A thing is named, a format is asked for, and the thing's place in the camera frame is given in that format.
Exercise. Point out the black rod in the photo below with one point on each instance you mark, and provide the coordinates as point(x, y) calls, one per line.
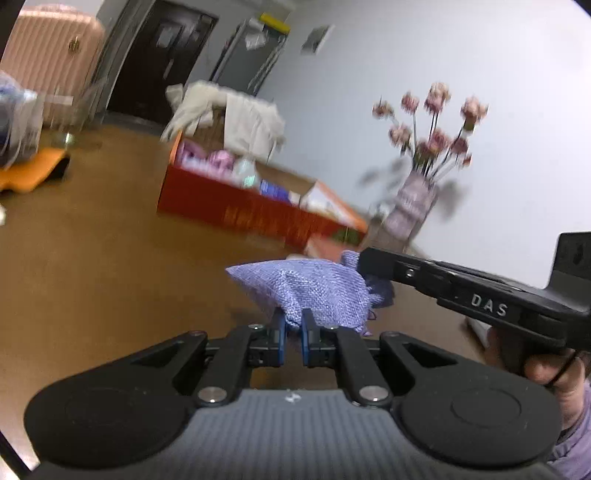
point(11, 461)

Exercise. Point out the white charger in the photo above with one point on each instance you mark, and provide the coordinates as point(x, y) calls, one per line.
point(479, 330)

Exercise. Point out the brown cardboard carton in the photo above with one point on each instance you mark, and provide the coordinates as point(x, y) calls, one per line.
point(210, 129)

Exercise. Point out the purple woven pouch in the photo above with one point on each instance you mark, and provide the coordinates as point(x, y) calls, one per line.
point(314, 286)

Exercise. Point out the person's right hand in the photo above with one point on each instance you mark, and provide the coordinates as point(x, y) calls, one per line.
point(568, 374)

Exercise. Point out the pink flower pouches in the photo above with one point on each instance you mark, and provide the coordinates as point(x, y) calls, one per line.
point(191, 153)

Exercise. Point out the iridescent clear plastic bag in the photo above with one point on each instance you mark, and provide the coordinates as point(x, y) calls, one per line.
point(245, 173)

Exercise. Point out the bunch of pink artificial flowers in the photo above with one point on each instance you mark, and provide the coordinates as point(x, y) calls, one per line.
point(434, 134)

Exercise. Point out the yellow box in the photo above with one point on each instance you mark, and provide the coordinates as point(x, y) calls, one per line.
point(275, 22)

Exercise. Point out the person's right forearm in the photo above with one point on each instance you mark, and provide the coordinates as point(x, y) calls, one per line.
point(577, 443)

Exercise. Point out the orange object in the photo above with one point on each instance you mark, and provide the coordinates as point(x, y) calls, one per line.
point(32, 170)

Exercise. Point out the grey refrigerator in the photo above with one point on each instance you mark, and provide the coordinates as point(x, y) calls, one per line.
point(244, 60)

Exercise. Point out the clear glass vase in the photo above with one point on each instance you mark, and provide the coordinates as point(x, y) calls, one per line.
point(76, 115)

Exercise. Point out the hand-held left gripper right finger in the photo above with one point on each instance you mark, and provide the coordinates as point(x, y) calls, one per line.
point(305, 340)

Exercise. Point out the beige jacket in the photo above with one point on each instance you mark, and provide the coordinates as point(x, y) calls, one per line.
point(244, 120)

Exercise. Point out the pink textured vase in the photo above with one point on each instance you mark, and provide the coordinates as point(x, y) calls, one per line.
point(411, 207)

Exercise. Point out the dark brown door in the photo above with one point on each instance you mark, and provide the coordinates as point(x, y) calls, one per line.
point(161, 60)

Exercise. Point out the purple fabric rose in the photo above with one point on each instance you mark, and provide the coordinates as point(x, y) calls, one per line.
point(220, 160)

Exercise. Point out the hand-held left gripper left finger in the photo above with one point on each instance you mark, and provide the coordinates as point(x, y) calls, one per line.
point(280, 339)

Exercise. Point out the clear bag with blue contents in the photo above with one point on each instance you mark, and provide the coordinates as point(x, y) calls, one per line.
point(16, 120)

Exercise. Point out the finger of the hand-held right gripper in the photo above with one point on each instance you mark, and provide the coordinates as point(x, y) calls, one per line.
point(397, 267)

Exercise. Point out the orange-edged cardboard box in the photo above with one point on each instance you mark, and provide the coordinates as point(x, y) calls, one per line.
point(231, 207)

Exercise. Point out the pink suitcase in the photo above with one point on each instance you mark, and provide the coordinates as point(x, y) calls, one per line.
point(51, 50)

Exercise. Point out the white wall panel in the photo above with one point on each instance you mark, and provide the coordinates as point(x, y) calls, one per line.
point(316, 39)

